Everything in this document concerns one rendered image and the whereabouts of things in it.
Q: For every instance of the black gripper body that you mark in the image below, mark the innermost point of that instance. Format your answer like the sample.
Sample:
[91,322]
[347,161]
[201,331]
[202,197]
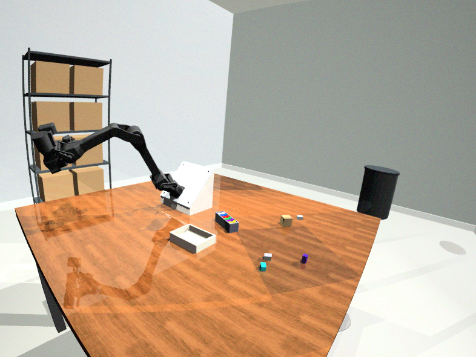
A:
[48,127]

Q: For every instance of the tan cube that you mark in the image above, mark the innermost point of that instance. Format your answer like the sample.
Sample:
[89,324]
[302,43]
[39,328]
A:
[286,220]

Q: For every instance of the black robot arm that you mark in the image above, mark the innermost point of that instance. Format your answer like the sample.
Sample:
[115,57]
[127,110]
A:
[70,150]

